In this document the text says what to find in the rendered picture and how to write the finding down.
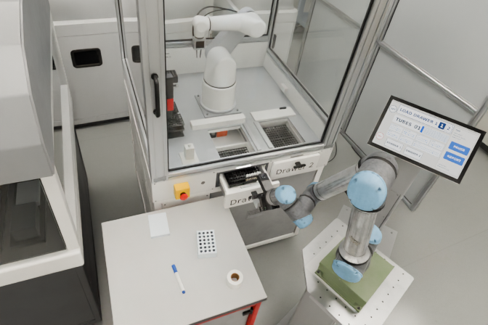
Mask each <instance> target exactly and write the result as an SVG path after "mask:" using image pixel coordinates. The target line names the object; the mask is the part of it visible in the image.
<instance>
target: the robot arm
mask: <svg viewBox="0 0 488 325"><path fill-rule="evenodd" d="M398 171H399V169H398V165H397V162H396V160H395V159H394V158H393V157H392V156H391V155H390V154H388V153H385V152H373V153H370V154H368V155H366V156H365V157H363V158H361V159H359V160H358V163H357V164H355V165H353V166H351V167H349V168H347V169H345V170H342V171H341V172H339V173H337V174H335V175H333V176H331V177H329V178H326V179H325V180H323V181H321V182H312V183H310V185H308V186H307V188H306V190H305V191H304V192H303V194H302V195H301V196H300V197H299V198H297V197H296V191H295V189H294V188H293V187H292V186H289V185H282V186H279V187H276V188H274V187H273V185H272V183H271V181H270V180H269V177H268V175H267V174H266V173H260V174H258V176H257V179H258V182H259V184H260V186H261V188H262V190H263V193H260V194H257V195H255V196H252V197H251V199H252V200H253V203H254V205H255V207H256V208H257V207H258V203H259V201H260V206H261V207H262V210H261V207H259V210H260V212H261V211H265V210H274V209H276V208H280V207H281V208H282V209H283V210H284V211H285V213H286V214H287V215H288V216H289V218H290V219H291V220H292V221H293V223H295V224H296V225H297V227H299V228H300V229H303V228H306V227H307V226H308V225H309V224H310V223H311V222H312V221H313V217H312V214H310V213H311V211H313V209H314V207H315V206H316V205H317V203H318V202H321V201H323V200H324V199H327V198H329V197H332V196H334V195H337V194H340V193H341V192H344V191H346V190H347V195H348V198H349V201H350V203H351V204H352V207H351V213H350V217H349V223H348V226H347V230H346V236H345V239H344V240H343V241H342V242H341V243H340V244H339V247H338V249H337V250H336V253H335V256H336V258H335V260H334V261H333V264H332V268H333V270H334V272H335V273H336V274H337V275H338V276H339V277H341V278H342V279H344V280H346V281H349V282H354V283H357V282H358V281H360V279H361V278H362V277H363V273H364V272H366V270H367V269H368V268H369V266H370V259H371V257H372V256H373V253H374V252H375V249H376V247H377V246H378V244H380V243H381V239H382V233H381V231H380V229H379V228H378V227H377V226H376V225H375V224H374V223H375V219H376V216H377V213H378V212H380V211H382V209H383V208H384V206H385V204H386V199H387V196H388V194H389V190H390V188H391V186H392V185H393V183H394V181H395V179H396V178H397V175H398Z"/></svg>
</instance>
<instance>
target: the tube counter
mask: <svg viewBox="0 0 488 325"><path fill-rule="evenodd" d="M413 130H414V131H417V132H419V133H422V134H424V135H427V136H430V137H431V138H434V139H436V140H439V141H442V142H444V143H447V140H448V138H449V137H450V136H448V135H446V134H444V133H441V132H438V131H435V130H434V129H431V128H428V127H426V126H423V125H421V124H419V123H415V125H414V127H413Z"/></svg>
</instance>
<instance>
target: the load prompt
mask: <svg viewBox="0 0 488 325"><path fill-rule="evenodd" d="M396 113H399V114H400V115H403V116H406V117H408V118H411V119H413V120H416V121H418V122H421V123H424V124H426V125H428V126H431V127H433V128H436V129H439V130H440V131H443V132H445V133H448V134H451V133H452V131H453V129H454V127H455V126H454V125H452V124H449V123H446V122H444V121H442V120H439V119H437V118H433V117H431V116H429V115H426V114H424V113H422V112H418V111H417V110H414V109H411V108H409V107H405V106H404V105H400V106H399V109H398V110H397V112H396Z"/></svg>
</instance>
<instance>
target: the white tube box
mask: <svg viewBox="0 0 488 325"><path fill-rule="evenodd" d="M196 239H197V247H198V259H200V258H215V257H216V256H217V250H216V240H215V234H214V230H205V231H196Z"/></svg>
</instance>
